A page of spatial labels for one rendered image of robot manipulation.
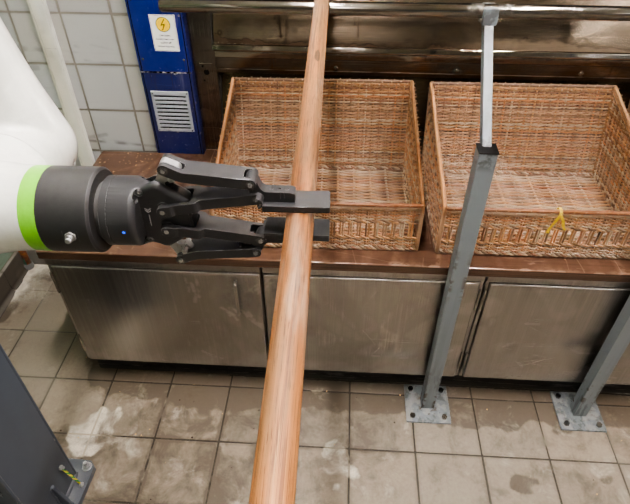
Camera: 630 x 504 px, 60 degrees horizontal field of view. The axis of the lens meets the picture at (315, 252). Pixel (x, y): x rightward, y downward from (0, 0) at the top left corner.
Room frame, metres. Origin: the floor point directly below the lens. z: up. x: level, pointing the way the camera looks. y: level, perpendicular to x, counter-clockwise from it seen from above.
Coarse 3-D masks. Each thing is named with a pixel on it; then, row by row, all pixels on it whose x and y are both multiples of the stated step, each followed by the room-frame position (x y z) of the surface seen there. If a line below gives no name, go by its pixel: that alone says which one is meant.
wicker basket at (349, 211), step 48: (240, 96) 1.57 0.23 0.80; (288, 96) 1.57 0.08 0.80; (336, 96) 1.56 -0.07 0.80; (384, 96) 1.56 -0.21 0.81; (240, 144) 1.54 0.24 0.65; (288, 144) 1.53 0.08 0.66; (384, 144) 1.52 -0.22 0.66; (336, 192) 1.37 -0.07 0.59; (384, 192) 1.36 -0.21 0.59; (336, 240) 1.12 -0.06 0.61; (384, 240) 1.11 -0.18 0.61
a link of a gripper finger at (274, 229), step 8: (272, 224) 0.47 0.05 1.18; (280, 224) 0.47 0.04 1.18; (320, 224) 0.47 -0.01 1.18; (328, 224) 0.47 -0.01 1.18; (264, 232) 0.45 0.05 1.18; (272, 232) 0.45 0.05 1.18; (280, 232) 0.45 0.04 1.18; (320, 232) 0.46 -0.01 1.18; (328, 232) 0.46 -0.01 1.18; (320, 240) 0.45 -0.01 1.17; (328, 240) 0.45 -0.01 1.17
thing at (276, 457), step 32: (320, 0) 1.13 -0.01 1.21; (320, 32) 0.96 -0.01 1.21; (320, 64) 0.83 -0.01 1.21; (320, 96) 0.73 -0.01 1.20; (288, 224) 0.44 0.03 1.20; (288, 256) 0.39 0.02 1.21; (288, 288) 0.34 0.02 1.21; (288, 320) 0.30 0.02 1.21; (288, 352) 0.27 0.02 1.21; (288, 384) 0.24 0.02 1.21; (288, 416) 0.22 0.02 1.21; (256, 448) 0.20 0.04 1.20; (288, 448) 0.19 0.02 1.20; (256, 480) 0.17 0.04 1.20; (288, 480) 0.17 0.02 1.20
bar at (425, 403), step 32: (160, 0) 1.26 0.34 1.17; (192, 0) 1.26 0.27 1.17; (224, 0) 1.26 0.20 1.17; (256, 0) 1.25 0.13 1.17; (288, 0) 1.25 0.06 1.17; (480, 96) 1.12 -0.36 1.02; (480, 128) 1.06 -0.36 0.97; (480, 160) 0.99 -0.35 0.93; (480, 192) 0.99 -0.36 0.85; (480, 224) 0.99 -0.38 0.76; (448, 288) 0.99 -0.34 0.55; (448, 320) 0.99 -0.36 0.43; (608, 352) 0.97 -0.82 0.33; (416, 416) 0.96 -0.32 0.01; (448, 416) 0.96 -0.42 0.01; (576, 416) 0.96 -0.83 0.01
